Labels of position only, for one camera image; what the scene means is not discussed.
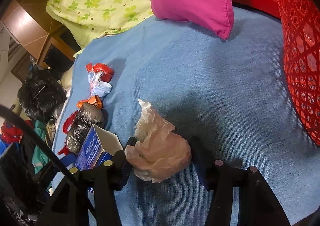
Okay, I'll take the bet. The blue white cardboard box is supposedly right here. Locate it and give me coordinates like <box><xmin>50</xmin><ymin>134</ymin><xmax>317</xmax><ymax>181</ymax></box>
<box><xmin>74</xmin><ymin>124</ymin><xmax>124</xmax><ymax>193</ymax></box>

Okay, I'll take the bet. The translucent beige plastic bag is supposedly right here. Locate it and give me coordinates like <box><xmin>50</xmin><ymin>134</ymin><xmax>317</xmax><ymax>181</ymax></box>
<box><xmin>125</xmin><ymin>99</ymin><xmax>191</xmax><ymax>183</ymax></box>

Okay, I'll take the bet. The red plastic mesh basket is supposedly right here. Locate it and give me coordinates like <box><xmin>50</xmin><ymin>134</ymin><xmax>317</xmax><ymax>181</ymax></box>
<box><xmin>276</xmin><ymin>0</ymin><xmax>319</xmax><ymax>145</ymax></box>

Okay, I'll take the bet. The red plastic bag scrap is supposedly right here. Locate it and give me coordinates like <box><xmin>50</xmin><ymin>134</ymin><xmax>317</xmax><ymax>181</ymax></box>
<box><xmin>58</xmin><ymin>110</ymin><xmax>79</xmax><ymax>156</ymax></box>

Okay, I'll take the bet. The pile of clothes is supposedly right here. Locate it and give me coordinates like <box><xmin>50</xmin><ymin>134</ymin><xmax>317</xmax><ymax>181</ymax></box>
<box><xmin>1</xmin><ymin>121</ymin><xmax>50</xmax><ymax>186</ymax></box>

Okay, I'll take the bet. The black plastic bag bundle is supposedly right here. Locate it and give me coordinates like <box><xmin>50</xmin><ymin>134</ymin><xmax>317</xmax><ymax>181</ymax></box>
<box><xmin>65</xmin><ymin>102</ymin><xmax>105</xmax><ymax>154</ymax></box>

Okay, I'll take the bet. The light blue blanket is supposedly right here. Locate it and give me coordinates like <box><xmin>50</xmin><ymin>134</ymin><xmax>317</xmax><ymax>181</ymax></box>
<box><xmin>62</xmin><ymin>8</ymin><xmax>319</xmax><ymax>224</ymax></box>

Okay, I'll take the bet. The orange plastic scrap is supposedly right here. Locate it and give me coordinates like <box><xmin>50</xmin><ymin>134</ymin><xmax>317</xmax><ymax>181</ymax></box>
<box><xmin>76</xmin><ymin>95</ymin><xmax>103</xmax><ymax>110</ymax></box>

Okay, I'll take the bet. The large black garbage bag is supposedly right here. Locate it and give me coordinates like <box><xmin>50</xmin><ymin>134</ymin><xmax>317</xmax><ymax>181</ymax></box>
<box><xmin>17</xmin><ymin>68</ymin><xmax>66</xmax><ymax>123</ymax></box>

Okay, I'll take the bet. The red white knotted bag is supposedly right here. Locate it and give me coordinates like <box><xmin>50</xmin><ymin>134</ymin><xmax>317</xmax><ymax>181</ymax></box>
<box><xmin>86</xmin><ymin>63</ymin><xmax>114</xmax><ymax>98</ymax></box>

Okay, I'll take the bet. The wooden bedside cabinet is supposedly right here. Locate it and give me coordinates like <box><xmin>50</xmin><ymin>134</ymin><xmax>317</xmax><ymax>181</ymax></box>
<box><xmin>1</xmin><ymin>0</ymin><xmax>75</xmax><ymax>71</ymax></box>

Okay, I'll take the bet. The black cable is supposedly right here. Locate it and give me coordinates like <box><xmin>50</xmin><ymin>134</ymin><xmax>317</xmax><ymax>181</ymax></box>
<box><xmin>0</xmin><ymin>104</ymin><xmax>97</xmax><ymax>219</ymax></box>

